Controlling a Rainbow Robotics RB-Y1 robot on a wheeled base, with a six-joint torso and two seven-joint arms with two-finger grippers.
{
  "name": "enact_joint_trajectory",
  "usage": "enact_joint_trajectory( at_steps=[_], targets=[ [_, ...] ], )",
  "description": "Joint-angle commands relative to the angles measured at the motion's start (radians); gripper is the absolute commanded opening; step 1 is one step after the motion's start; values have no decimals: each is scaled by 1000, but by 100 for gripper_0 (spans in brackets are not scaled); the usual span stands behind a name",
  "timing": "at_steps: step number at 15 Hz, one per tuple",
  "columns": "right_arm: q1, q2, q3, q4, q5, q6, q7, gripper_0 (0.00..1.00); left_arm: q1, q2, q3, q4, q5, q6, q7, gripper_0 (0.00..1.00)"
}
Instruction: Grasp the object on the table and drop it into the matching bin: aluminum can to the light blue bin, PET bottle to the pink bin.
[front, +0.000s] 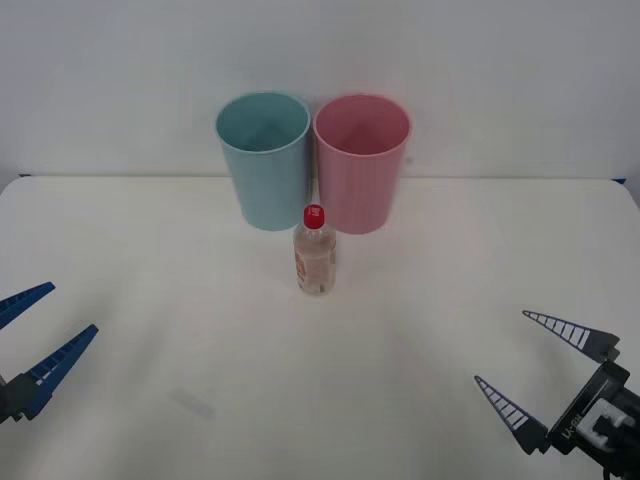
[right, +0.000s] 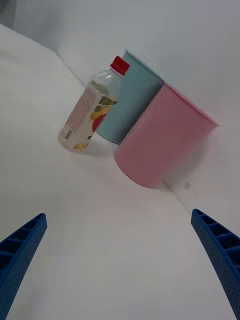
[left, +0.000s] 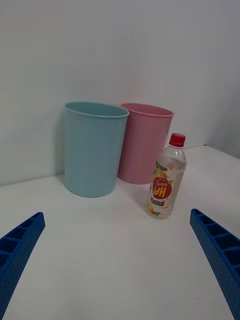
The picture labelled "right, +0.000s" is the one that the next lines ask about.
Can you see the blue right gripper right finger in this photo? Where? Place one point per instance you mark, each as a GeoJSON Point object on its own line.
{"type": "Point", "coordinates": [225, 252]}

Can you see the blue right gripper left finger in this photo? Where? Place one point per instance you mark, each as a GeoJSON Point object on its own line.
{"type": "Point", "coordinates": [17, 257]}

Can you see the clear bottle with red cap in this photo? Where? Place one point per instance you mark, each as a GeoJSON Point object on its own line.
{"type": "Point", "coordinates": [85, 112]}

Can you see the pink plastic bin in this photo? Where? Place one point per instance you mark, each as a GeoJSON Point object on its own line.
{"type": "Point", "coordinates": [162, 140]}

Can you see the pale blue plastic bin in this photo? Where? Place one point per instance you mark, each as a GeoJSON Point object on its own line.
{"type": "Point", "coordinates": [130, 100]}

